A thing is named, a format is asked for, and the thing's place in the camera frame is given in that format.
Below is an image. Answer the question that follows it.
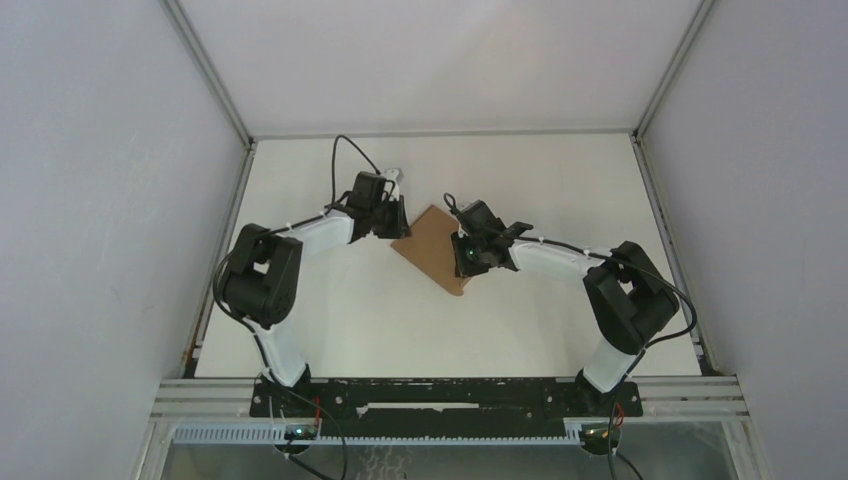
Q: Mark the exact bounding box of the brown cardboard box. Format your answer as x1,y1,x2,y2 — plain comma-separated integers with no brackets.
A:
390,205,470,297

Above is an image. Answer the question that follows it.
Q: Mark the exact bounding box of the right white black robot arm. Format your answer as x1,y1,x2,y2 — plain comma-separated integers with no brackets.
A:
443,193,686,416

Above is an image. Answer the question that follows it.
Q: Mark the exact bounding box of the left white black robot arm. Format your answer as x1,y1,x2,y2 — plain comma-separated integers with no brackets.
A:
212,168,411,417

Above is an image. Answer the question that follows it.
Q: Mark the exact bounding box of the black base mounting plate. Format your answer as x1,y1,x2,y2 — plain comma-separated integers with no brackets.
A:
249,377,643,435

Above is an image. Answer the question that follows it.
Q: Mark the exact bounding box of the right green circuit board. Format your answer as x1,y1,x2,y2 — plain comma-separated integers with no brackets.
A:
581,426,621,444

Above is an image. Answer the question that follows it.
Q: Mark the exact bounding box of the green circuit board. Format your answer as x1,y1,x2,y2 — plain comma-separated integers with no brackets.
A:
581,426,621,444
284,426,318,441

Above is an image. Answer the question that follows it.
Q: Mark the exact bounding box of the left green circuit board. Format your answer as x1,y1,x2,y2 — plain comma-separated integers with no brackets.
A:
284,426,318,441

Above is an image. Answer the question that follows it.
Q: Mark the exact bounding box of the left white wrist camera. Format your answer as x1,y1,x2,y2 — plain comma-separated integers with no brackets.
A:
382,168,404,201

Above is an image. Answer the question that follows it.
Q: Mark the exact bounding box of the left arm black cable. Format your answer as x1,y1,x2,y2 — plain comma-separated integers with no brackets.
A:
210,135,386,333

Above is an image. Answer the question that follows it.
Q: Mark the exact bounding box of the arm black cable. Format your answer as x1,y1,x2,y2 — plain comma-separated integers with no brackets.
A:
442,192,698,349
210,135,386,333

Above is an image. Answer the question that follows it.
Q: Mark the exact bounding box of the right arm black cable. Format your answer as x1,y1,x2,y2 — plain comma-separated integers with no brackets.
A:
442,192,698,349

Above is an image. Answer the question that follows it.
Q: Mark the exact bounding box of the aluminium frame rail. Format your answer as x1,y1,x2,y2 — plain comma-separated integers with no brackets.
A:
633,376,750,423

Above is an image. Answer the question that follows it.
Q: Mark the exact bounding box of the white slotted cable duct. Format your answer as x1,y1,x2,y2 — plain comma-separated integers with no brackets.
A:
172,423,581,446

